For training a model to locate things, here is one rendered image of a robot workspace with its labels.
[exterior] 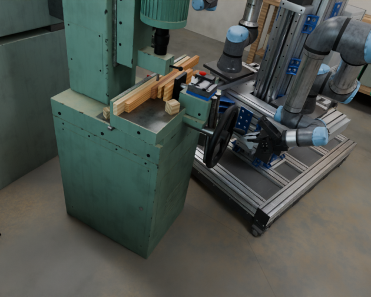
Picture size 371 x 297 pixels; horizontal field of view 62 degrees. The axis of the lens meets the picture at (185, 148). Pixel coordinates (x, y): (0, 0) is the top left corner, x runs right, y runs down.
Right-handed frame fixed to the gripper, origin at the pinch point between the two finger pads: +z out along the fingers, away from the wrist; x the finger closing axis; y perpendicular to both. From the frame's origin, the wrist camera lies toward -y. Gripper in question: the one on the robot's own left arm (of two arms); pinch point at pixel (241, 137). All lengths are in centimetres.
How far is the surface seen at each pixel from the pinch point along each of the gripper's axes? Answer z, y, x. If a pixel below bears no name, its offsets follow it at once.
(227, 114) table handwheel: -3.9, -18.1, -15.3
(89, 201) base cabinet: 81, 15, -33
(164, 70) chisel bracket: 17.9, -39.8, -14.4
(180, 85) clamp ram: 17.0, -30.8, -8.6
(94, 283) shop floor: 72, 48, -58
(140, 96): 25.5, -34.1, -25.2
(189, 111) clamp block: 12.7, -20.9, -14.4
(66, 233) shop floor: 100, 31, -43
